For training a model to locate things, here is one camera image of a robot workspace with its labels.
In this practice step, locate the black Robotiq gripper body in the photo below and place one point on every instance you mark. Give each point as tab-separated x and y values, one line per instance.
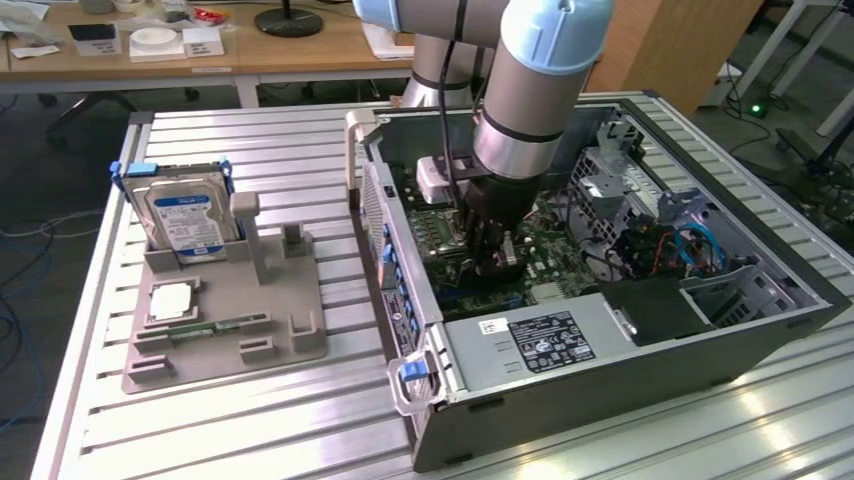
501	200

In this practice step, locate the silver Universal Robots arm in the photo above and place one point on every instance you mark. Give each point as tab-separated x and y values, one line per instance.
527	100

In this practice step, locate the green motherboard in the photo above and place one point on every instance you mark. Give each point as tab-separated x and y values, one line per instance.
561	265

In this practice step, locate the silver chipset heatsink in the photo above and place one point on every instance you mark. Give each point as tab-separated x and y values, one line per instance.
549	295

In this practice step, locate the grey power supply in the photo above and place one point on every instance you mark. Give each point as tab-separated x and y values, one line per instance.
543	345

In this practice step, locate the blue case latch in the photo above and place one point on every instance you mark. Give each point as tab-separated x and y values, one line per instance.
411	374

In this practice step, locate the dark grey PC case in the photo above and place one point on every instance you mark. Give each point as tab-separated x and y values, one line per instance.
601	400

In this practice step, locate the grey disk bay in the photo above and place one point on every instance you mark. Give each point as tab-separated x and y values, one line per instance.
741	297

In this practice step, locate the white paper stack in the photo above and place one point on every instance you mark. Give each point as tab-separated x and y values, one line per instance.
387	47

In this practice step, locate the grey parts rack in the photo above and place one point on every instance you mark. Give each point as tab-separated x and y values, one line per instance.
240	300

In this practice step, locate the wooden cabinet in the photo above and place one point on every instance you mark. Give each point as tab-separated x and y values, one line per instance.
674	50

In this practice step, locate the wooden desk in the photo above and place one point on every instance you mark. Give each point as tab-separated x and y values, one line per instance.
301	55

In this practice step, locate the green RAM stick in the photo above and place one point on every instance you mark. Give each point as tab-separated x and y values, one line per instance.
214	327

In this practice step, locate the hard disk with blue caddy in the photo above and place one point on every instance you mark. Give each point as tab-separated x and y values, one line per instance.
180	220

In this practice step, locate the silver CPU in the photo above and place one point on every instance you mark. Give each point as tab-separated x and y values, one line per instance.
170	302

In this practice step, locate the black round lamp base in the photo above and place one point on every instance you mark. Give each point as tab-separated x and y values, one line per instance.
289	22

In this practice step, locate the plain white box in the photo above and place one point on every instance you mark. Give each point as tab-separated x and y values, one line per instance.
203	42

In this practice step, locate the red packet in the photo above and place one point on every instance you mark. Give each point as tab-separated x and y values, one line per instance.
208	16

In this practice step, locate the black office chair base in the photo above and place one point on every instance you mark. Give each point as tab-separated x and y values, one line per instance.
94	107

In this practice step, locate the white box with black top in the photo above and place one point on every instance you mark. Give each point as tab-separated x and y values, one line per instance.
95	40

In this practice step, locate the grey cup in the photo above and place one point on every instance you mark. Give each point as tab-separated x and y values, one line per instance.
96	6

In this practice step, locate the white paper slip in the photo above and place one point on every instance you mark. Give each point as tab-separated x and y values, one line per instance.
34	51

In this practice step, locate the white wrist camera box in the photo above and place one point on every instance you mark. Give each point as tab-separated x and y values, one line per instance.
437	180

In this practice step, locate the white table frame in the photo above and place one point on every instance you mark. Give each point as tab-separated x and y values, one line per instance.
794	45

